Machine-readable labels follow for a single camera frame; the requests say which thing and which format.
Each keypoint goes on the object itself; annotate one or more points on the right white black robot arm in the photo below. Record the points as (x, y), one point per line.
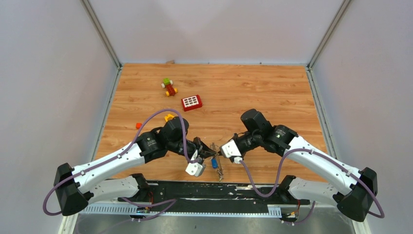
(350, 189)

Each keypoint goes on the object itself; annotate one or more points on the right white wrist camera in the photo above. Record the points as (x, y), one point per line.
(231, 151)

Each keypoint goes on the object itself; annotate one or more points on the small orange cube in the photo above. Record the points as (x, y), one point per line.
(138, 126)

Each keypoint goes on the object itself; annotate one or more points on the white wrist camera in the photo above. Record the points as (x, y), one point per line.
(231, 151)
(195, 168)

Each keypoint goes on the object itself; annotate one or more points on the red lego window brick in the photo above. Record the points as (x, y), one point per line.
(191, 103)

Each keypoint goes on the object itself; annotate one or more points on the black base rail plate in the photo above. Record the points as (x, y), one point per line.
(208, 197)

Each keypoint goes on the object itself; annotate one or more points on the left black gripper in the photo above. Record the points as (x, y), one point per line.
(203, 150)

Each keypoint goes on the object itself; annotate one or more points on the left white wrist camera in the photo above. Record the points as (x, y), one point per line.
(195, 168)

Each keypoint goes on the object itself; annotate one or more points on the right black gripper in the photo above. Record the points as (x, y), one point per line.
(234, 135)

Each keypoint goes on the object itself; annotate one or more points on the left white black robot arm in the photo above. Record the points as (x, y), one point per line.
(82, 185)

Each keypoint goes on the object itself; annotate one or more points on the lego car toy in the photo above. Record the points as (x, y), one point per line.
(167, 84)

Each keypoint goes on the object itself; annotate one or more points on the yellow triangular toy piece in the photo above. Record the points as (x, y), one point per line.
(169, 117)

